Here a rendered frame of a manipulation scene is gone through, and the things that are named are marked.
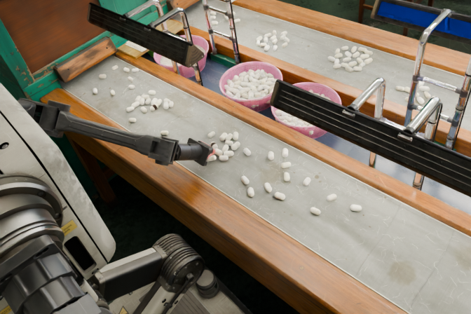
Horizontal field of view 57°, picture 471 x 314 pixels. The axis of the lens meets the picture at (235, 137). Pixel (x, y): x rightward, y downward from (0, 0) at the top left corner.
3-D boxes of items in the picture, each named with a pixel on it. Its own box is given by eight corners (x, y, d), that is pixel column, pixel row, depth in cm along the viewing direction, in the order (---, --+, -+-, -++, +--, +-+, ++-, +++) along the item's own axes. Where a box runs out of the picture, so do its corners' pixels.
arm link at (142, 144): (36, 132, 136) (44, 99, 135) (45, 132, 141) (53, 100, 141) (165, 169, 132) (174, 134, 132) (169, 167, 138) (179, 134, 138)
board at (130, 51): (136, 59, 206) (135, 57, 205) (117, 50, 214) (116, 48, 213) (186, 26, 221) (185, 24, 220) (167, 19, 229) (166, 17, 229)
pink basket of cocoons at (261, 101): (272, 122, 174) (271, 104, 168) (213, 113, 184) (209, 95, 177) (291, 82, 191) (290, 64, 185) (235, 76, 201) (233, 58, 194)
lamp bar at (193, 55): (188, 69, 145) (183, 50, 140) (87, 22, 179) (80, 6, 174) (205, 57, 149) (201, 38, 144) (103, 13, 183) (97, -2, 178)
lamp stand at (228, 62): (240, 73, 201) (226, -19, 171) (210, 59, 212) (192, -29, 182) (266, 52, 210) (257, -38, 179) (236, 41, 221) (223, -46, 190)
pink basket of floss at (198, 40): (211, 79, 201) (207, 62, 194) (155, 85, 203) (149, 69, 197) (212, 48, 220) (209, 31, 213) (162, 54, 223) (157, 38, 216)
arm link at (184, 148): (176, 162, 137) (180, 145, 136) (162, 157, 141) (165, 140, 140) (191, 162, 143) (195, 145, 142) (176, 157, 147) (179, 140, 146)
